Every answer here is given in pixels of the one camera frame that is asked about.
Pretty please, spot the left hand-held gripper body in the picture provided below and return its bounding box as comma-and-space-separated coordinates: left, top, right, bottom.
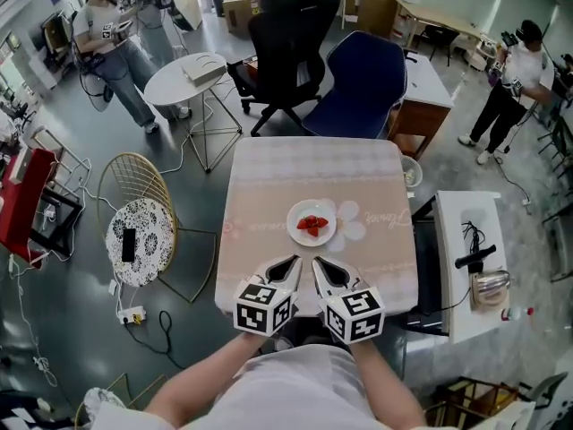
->
232, 274, 300, 339

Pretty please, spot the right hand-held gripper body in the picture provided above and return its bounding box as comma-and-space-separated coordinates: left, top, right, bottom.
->
316, 282, 386, 345

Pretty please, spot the white round plate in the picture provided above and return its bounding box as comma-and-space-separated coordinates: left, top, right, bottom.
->
286, 198, 338, 246

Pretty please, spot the person's right forearm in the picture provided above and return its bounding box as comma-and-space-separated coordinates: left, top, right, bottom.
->
348, 340, 426, 430

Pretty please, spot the person's left forearm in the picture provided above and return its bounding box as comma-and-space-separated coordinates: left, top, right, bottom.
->
145, 331, 265, 420

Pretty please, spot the table with beige tablecloth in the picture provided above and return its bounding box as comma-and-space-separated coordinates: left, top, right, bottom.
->
214, 135, 420, 317

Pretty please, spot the person's white shirt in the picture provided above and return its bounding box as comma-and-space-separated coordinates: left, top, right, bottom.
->
91, 342, 404, 430

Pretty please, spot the white top side cabinet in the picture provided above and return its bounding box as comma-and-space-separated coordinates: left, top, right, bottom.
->
405, 189, 511, 345

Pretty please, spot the black white floral cushion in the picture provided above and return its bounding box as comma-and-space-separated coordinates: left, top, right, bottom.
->
106, 198, 175, 288

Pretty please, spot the white power strip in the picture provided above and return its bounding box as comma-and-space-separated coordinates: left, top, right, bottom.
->
116, 305, 148, 326

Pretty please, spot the black smartphone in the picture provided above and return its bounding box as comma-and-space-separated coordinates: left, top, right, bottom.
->
121, 228, 137, 262

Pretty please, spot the clear bottle red cap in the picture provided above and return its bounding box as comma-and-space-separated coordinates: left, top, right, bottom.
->
500, 305, 535, 323

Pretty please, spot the blue office chair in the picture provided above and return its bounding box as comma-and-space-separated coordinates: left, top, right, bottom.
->
302, 30, 408, 141

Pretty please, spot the round white side table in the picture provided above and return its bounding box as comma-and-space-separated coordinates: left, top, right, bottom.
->
143, 52, 244, 174

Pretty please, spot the beige flat gift box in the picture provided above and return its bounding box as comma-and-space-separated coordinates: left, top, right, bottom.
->
181, 56, 228, 85

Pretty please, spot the wooden cabinet white top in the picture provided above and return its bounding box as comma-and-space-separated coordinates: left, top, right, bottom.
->
387, 47, 456, 160

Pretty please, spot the black office chair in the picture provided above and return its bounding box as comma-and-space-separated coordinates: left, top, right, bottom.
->
227, 0, 342, 138

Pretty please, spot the red fabric stand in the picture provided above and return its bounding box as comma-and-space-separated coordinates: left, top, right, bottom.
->
0, 148, 58, 266

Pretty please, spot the brown cardboard box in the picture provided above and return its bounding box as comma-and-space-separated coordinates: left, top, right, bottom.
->
222, 0, 263, 35

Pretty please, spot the small beige box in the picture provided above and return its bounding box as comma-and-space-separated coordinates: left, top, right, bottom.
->
8, 147, 36, 186

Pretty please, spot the large cardboard sheet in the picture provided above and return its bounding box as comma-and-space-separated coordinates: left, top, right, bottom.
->
357, 0, 402, 39

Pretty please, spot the light wooden work table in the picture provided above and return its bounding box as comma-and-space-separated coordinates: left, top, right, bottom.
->
392, 0, 500, 69

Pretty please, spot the black floor cable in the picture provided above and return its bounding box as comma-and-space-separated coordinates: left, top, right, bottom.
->
129, 310, 187, 370

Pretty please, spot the white wire basket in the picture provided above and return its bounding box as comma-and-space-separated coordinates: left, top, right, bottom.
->
399, 154, 423, 190

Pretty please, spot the black handle tool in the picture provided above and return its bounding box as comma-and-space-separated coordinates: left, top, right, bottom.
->
455, 244, 497, 271

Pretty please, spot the wooden frame rack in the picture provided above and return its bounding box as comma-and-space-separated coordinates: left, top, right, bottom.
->
424, 376, 523, 430

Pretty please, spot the gold wire chair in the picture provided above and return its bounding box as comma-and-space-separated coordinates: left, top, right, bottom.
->
97, 151, 219, 304

